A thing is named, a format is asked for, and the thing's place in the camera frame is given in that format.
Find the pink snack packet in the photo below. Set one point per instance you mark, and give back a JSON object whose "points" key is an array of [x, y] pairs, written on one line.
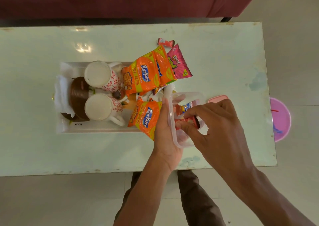
{"points": [[180, 64]]}

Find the pink container lid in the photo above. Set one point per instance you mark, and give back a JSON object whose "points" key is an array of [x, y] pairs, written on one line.
{"points": [[217, 99]]}

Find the red biscuit packet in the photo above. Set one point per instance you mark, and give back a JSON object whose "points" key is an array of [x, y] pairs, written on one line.
{"points": [[192, 121]]}

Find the pink plastic tub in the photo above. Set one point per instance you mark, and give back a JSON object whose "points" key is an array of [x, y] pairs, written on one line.
{"points": [[280, 116]]}

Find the person's left forearm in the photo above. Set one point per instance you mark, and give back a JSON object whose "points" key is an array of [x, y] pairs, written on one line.
{"points": [[144, 196]]}

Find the white rectangular tray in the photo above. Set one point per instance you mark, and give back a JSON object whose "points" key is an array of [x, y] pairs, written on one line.
{"points": [[99, 129]]}

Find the brown plastic bowl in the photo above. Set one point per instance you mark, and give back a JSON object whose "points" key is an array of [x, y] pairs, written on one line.
{"points": [[78, 98]]}

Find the person's right thumb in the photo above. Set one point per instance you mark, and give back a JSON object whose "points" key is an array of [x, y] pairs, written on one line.
{"points": [[187, 130]]}

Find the clear plastic container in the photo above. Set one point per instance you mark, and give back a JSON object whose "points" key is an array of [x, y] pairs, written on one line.
{"points": [[196, 98]]}

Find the person's right hand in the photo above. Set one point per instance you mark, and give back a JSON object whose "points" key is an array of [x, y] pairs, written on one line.
{"points": [[221, 136]]}

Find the white cloth napkin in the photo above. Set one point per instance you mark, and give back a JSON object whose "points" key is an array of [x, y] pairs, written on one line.
{"points": [[62, 93]]}

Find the small blue yellow packet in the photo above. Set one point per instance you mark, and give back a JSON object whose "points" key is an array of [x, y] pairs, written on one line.
{"points": [[185, 107]]}

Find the white mug red pattern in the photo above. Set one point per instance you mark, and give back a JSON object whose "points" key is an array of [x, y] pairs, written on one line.
{"points": [[99, 107], [99, 75]]}

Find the person's left hand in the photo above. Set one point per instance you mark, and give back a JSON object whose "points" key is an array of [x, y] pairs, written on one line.
{"points": [[163, 136]]}

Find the orange snack packet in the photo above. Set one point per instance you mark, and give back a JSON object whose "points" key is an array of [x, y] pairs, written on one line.
{"points": [[164, 67], [144, 117], [139, 75]]}

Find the person's right leg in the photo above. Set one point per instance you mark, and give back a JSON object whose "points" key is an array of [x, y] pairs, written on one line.
{"points": [[199, 201]]}

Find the person's right forearm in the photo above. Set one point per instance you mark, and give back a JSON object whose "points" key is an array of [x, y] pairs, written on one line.
{"points": [[269, 198]]}

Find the small red candy wrapper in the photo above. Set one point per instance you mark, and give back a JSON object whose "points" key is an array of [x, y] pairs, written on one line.
{"points": [[165, 42]]}

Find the person's left thumb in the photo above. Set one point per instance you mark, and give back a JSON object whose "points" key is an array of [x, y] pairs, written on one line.
{"points": [[165, 113]]}

